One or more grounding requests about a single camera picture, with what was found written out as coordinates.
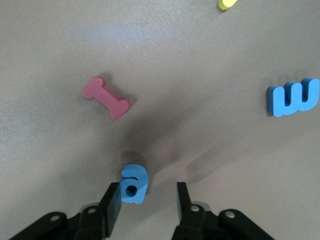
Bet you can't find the red foam letter I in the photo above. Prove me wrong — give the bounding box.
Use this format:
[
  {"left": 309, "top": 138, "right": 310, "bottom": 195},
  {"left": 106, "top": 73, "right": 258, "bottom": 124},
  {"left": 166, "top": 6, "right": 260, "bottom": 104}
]
[{"left": 82, "top": 76, "right": 131, "bottom": 120}]

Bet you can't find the yellow foam letter K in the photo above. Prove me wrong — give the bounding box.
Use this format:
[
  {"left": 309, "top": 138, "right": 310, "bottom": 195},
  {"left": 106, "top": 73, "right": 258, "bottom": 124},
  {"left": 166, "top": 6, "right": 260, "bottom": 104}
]
[{"left": 217, "top": 0, "right": 238, "bottom": 12}]

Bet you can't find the blue foam letter m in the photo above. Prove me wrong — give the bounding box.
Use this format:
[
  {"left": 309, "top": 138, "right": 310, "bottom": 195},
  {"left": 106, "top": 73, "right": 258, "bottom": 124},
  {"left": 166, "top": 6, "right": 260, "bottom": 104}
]
[{"left": 266, "top": 77, "right": 320, "bottom": 118}]

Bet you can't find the blue foam letter a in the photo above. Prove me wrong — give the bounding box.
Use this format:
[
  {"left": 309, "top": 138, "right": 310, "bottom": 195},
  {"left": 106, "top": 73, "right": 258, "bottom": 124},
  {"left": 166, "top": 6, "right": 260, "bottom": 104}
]
[{"left": 119, "top": 163, "right": 149, "bottom": 205}]

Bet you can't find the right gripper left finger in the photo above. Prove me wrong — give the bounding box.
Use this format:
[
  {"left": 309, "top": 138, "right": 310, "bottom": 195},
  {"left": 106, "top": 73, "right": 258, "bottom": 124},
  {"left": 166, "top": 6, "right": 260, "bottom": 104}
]
[{"left": 11, "top": 182, "right": 123, "bottom": 240}]

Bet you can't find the brown table cover sheet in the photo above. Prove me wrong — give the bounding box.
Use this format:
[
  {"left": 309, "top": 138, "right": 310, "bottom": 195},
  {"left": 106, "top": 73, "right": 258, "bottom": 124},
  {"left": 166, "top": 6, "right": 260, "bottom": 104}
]
[{"left": 0, "top": 0, "right": 320, "bottom": 240}]

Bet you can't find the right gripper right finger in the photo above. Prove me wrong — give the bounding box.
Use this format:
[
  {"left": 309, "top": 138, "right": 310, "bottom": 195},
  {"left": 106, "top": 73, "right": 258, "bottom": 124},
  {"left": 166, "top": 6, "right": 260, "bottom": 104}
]
[{"left": 172, "top": 181, "right": 276, "bottom": 240}]

